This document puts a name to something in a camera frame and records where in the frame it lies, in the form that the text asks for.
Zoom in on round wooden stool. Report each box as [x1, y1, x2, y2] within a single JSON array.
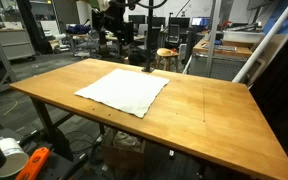
[[154, 47, 180, 73]]

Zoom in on black curtain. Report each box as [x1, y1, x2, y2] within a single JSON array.
[[249, 19, 288, 153]]

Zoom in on black equipment rig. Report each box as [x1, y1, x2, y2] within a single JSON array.
[[90, 0, 136, 46]]

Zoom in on black vertical pole stand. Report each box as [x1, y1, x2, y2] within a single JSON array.
[[141, 0, 157, 73]]

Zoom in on dark computer monitor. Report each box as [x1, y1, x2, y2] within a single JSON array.
[[150, 16, 167, 28], [168, 17, 191, 30], [128, 14, 147, 25]]

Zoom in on orange tool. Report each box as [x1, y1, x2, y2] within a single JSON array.
[[15, 146, 51, 180]]

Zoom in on white plastic bin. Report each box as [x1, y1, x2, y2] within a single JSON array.
[[222, 30, 266, 44]]

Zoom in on black floor cable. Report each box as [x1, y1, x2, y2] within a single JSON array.
[[63, 129, 100, 156]]

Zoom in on cardboard box under table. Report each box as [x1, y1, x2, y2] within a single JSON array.
[[101, 131, 147, 173]]

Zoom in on mesh back office chair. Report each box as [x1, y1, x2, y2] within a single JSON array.
[[165, 23, 182, 45]]

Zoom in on beige filing cabinet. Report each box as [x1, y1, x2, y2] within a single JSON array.
[[0, 28, 36, 62]]

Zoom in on lit computer monitor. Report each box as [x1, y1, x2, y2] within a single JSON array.
[[190, 16, 211, 28]]

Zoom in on grey metal post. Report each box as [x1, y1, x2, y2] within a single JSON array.
[[205, 0, 223, 78]]

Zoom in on thick white pole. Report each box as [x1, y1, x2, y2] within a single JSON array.
[[232, 0, 288, 84]]

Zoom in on blue board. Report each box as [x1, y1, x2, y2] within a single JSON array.
[[263, 0, 288, 35]]

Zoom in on black bag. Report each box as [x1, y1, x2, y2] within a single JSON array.
[[127, 49, 149, 67]]

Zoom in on black table leg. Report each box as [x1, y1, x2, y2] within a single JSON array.
[[29, 96, 75, 162]]

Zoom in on wooden top metal workbench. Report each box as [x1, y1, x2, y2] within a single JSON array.
[[187, 35, 254, 82]]

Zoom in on white cloth towel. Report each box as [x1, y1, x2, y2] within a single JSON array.
[[74, 68, 171, 119]]

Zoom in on computer keyboard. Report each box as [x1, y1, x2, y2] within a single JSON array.
[[201, 43, 238, 52]]

